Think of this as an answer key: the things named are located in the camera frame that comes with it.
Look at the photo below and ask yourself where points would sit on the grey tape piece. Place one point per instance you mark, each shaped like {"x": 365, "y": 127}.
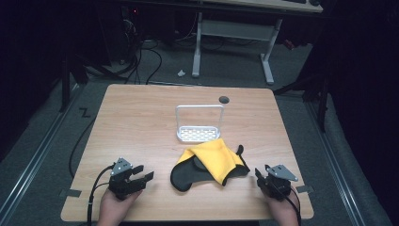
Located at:
{"x": 305, "y": 189}

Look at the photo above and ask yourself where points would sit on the long black keyboard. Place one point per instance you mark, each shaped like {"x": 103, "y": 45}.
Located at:
{"x": 295, "y": 1}

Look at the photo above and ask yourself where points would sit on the crumpled white paper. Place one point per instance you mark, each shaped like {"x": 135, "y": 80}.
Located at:
{"x": 181, "y": 73}

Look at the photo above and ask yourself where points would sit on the yellow and black cloth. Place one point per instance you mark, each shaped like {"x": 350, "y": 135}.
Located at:
{"x": 216, "y": 160}

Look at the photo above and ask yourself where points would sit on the person's right hand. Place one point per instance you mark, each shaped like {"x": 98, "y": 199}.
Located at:
{"x": 284, "y": 210}

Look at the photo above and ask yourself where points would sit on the small black mouse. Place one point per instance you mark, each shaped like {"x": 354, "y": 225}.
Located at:
{"x": 314, "y": 2}

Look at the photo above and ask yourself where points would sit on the black metal stand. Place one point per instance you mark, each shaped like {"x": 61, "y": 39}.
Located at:
{"x": 65, "y": 84}
{"x": 321, "y": 100}

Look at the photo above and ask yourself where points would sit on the black table grommet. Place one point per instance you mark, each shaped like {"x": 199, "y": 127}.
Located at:
{"x": 224, "y": 100}

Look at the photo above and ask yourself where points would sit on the white height-adjustable desk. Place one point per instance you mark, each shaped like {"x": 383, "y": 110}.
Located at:
{"x": 235, "y": 29}

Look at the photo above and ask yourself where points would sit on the metal floor rail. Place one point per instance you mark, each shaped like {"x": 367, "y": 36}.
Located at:
{"x": 37, "y": 153}
{"x": 338, "y": 169}

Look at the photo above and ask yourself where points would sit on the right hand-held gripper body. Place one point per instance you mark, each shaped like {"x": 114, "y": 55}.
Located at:
{"x": 277, "y": 186}

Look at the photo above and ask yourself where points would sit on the small red object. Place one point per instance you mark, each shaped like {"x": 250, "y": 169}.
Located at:
{"x": 289, "y": 44}

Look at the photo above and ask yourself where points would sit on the person's left hand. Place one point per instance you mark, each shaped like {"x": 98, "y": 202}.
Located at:
{"x": 113, "y": 208}

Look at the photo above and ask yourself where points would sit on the dark computer tower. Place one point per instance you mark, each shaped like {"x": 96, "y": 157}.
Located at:
{"x": 117, "y": 34}

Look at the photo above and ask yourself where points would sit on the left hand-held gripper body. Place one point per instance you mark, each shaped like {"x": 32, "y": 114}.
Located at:
{"x": 120, "y": 183}

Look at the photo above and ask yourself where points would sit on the white rack with perforated base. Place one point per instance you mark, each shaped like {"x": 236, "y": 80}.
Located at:
{"x": 197, "y": 133}

